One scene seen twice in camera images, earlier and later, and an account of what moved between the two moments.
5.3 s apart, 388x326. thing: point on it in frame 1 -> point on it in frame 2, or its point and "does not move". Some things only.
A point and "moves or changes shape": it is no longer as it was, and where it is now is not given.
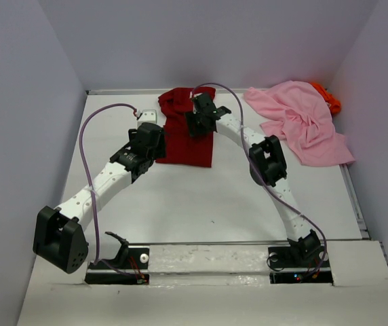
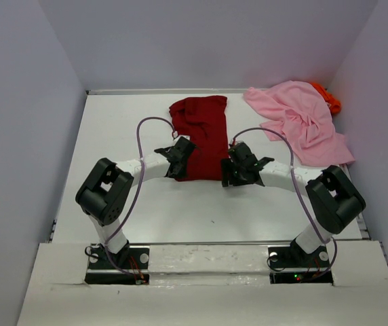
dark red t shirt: x=181 y=148 moves or changes shape
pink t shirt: x=308 y=123 does not move
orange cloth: x=332 y=102 does not move
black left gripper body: x=159 y=151 -> x=182 y=172
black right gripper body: x=194 y=117 -> x=235 y=173
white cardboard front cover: x=217 y=286 does not move
